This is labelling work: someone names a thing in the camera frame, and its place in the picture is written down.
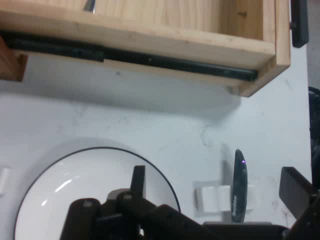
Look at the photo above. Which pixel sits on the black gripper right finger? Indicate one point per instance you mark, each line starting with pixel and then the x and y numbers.
pixel 305 207

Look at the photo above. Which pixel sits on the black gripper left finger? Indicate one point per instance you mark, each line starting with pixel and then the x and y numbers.
pixel 110 220

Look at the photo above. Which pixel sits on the steel table knife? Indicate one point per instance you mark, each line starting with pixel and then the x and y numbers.
pixel 239 185

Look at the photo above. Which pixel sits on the white plate with black rim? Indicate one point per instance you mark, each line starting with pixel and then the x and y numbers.
pixel 75 180

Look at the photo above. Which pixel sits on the white cutlery rest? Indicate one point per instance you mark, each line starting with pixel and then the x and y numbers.
pixel 212 197

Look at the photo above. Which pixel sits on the light wooden drawer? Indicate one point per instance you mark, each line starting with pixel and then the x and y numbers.
pixel 175 27

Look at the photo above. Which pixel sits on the black drawer slide rail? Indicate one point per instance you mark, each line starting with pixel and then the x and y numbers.
pixel 75 50

